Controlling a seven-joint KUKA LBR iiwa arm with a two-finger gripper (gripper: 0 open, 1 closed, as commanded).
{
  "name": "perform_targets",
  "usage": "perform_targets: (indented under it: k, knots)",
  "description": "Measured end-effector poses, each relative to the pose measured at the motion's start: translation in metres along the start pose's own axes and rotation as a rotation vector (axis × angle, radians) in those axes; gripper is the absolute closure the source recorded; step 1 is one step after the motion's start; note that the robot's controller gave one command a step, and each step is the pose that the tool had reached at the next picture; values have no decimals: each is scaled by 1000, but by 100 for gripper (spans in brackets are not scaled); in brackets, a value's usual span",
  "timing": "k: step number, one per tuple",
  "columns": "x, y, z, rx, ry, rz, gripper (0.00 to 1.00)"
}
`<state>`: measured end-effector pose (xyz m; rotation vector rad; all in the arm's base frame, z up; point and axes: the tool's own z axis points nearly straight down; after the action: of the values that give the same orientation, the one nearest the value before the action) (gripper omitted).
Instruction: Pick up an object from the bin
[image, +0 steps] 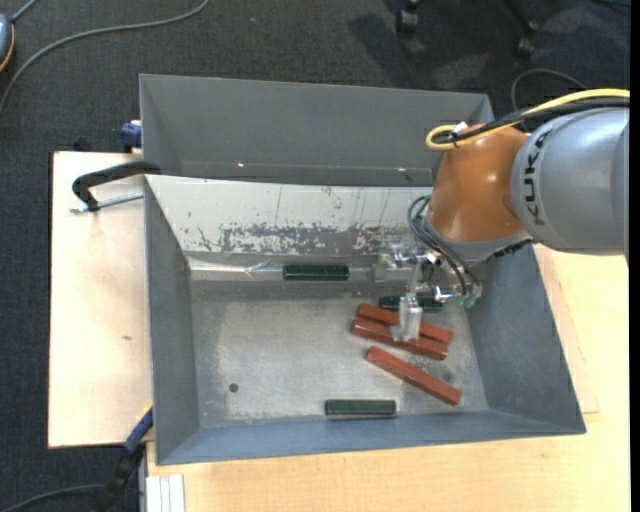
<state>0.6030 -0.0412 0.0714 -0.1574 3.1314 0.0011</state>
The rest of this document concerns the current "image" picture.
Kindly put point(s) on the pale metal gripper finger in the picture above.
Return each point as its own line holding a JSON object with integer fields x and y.
{"x": 414, "y": 320}
{"x": 401, "y": 315}

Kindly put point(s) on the dark green flat block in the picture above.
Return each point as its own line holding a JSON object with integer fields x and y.
{"x": 387, "y": 302}
{"x": 360, "y": 407}
{"x": 316, "y": 272}

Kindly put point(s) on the red-brown flat block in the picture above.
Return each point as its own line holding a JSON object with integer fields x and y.
{"x": 375, "y": 313}
{"x": 412, "y": 375}
{"x": 372, "y": 331}

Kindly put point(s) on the grey metal bin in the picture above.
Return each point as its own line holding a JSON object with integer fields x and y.
{"x": 300, "y": 350}

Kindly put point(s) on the pale wood board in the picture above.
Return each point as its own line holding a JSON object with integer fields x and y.
{"x": 100, "y": 310}

